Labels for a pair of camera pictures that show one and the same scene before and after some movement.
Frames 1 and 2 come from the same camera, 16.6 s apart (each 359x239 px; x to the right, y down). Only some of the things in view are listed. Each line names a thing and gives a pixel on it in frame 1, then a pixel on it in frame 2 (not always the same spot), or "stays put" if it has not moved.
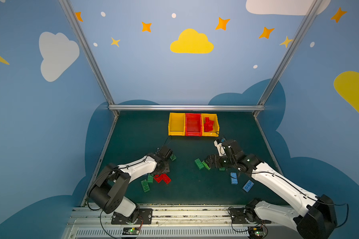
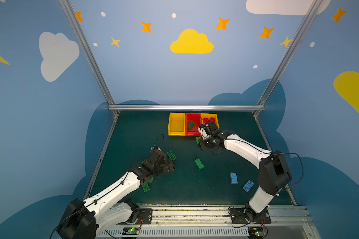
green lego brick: [199, 164] stays put
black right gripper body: [214, 161] to [206, 142]
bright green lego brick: [206, 165] to [197, 139]
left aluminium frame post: [92, 60] stays put
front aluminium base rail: [210, 221] stays put
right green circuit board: [256, 232] stays put
